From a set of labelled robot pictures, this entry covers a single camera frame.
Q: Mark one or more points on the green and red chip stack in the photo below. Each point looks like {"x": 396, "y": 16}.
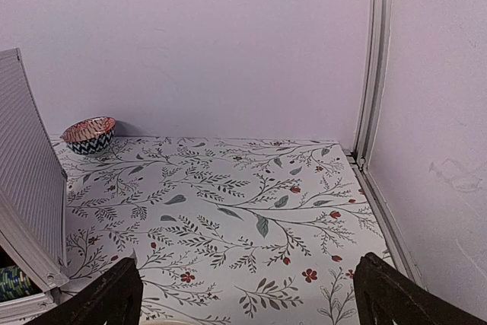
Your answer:
{"x": 15, "y": 284}

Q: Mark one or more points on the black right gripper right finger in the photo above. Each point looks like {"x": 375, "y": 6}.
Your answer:
{"x": 385, "y": 296}

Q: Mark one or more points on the patterned ceramic bowl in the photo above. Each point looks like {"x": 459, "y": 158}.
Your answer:
{"x": 90, "y": 136}

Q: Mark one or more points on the right aluminium frame post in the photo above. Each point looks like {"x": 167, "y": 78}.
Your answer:
{"x": 380, "y": 139}

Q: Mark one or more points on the aluminium poker chip case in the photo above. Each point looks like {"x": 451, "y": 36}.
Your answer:
{"x": 33, "y": 195}

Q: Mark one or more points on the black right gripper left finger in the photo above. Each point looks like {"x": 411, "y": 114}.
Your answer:
{"x": 113, "y": 298}

